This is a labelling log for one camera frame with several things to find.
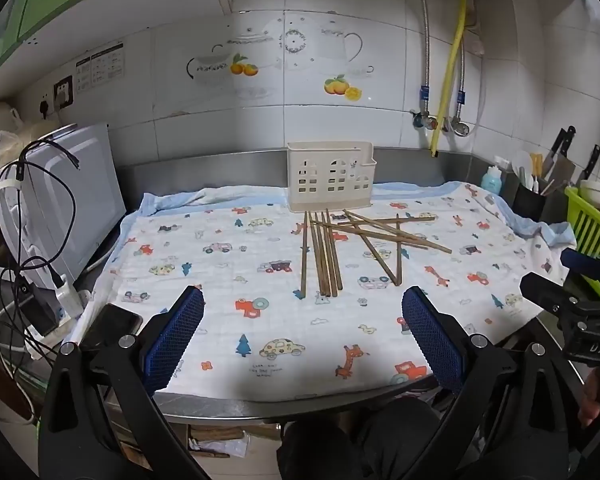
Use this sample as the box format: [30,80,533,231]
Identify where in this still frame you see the light blue bottle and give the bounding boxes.
[481,165,503,196]

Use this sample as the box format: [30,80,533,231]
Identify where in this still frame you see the person's black pants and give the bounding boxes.
[277,395,481,480]

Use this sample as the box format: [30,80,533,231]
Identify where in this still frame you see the printed cartoon car blanket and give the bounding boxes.
[77,180,578,403]

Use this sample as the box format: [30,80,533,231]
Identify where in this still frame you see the black smartphone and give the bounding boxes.
[80,303,144,356]

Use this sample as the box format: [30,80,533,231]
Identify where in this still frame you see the white round basin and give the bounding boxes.
[0,342,37,427]

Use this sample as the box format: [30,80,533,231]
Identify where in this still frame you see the cream plastic utensil holder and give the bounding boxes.
[286,141,377,212]

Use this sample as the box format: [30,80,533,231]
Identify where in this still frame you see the braided metal hose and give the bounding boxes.
[457,35,468,121]
[412,0,431,116]

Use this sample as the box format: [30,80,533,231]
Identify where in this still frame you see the pile of wooden chopsticks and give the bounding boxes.
[294,208,453,298]

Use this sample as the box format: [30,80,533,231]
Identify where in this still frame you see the blue handled water valve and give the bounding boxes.
[411,109,438,131]

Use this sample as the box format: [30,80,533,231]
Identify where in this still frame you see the black handled knife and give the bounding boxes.
[577,145,600,183]

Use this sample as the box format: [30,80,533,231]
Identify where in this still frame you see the yellow gas hose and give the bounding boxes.
[430,0,468,157]

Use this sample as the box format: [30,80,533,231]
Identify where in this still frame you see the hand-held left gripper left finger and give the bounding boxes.
[37,285,212,480]

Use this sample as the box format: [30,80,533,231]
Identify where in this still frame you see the green wall cabinet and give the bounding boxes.
[0,0,146,88]

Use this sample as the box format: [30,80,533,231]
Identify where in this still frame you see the white wall notice sticker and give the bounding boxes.
[75,42,127,95]

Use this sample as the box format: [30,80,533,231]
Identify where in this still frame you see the green dish rack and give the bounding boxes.
[564,186,600,301]

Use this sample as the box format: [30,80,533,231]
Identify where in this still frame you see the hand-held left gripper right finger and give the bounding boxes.
[401,286,589,480]

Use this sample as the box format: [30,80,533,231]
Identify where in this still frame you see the white charger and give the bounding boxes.
[55,280,83,321]

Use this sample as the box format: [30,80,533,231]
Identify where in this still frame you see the black cables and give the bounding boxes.
[0,139,81,341]

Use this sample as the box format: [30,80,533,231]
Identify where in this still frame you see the black utensil cup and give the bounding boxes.
[511,172,548,221]

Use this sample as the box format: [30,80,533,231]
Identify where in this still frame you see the black handled cleaver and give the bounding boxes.
[542,126,577,191]

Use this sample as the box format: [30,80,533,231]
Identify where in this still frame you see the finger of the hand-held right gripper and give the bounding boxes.
[519,271,581,318]
[560,246,600,286]

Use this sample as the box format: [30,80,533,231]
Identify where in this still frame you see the person's right hand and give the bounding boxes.
[577,375,600,428]

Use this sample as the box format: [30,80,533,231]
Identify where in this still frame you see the clear plastic bag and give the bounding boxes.
[0,130,36,176]

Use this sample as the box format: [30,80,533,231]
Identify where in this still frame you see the white microwave oven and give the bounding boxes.
[0,122,127,291]

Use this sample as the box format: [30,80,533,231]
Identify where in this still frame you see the black power adapter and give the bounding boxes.
[17,282,61,336]

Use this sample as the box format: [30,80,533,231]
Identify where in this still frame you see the white bowl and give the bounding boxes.
[580,179,600,208]

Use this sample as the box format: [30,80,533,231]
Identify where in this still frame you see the black wall socket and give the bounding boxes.
[53,76,74,108]

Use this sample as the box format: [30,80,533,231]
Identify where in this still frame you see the beige kettle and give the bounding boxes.
[0,101,23,133]

